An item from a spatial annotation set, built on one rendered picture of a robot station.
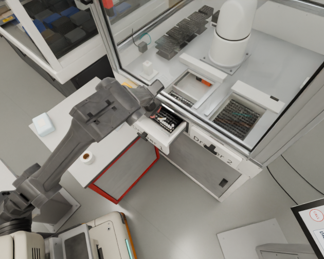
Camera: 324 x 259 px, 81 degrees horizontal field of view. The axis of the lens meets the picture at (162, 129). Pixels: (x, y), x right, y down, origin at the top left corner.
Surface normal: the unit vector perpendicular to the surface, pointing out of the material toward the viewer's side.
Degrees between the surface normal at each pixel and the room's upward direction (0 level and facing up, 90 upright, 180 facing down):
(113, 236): 0
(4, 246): 43
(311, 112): 90
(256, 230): 5
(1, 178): 0
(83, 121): 58
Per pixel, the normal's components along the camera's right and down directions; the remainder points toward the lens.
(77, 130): -0.33, 0.44
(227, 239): -0.11, -0.50
